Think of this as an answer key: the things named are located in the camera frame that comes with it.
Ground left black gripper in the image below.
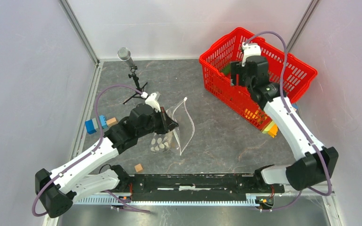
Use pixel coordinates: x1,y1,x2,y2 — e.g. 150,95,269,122
137,106,179,137

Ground polka dot zip bag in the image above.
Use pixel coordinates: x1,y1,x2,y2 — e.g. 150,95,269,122
149,97,195,156

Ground red plastic basket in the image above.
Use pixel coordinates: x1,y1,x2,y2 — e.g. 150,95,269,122
198,27,318,131

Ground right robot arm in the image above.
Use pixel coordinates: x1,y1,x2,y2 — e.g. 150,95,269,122
230,56,339,196

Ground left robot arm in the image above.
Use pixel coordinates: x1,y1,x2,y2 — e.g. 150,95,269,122
32,104,179,218

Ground green toy cucumber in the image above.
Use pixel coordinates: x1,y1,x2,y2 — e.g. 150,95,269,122
221,64,231,76

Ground black tripod stand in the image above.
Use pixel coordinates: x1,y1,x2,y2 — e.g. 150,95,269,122
123,66,148,105

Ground small wooden cube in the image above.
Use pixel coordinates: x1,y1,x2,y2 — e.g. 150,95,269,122
134,164,144,173

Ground tan wooden block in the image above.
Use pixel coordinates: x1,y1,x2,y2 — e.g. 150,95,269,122
106,117,118,127

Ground yellow green toy blocks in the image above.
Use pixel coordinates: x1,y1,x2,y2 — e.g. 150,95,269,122
261,121,278,138

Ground blue green toy blocks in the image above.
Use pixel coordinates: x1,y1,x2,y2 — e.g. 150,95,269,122
84,115,108,134

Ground silver microphone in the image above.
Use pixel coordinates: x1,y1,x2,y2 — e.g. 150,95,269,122
117,47,135,68

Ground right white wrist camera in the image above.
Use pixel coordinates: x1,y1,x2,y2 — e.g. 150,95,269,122
241,43,261,67

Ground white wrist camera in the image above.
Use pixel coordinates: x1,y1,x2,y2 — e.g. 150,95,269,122
141,92,160,112
241,43,261,67

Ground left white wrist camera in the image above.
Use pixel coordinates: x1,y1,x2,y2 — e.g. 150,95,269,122
141,92,160,112

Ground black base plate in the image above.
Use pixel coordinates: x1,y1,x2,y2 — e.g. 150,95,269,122
113,173,285,202

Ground white cable tray rail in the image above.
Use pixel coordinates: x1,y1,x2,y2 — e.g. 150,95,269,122
75,193,259,207

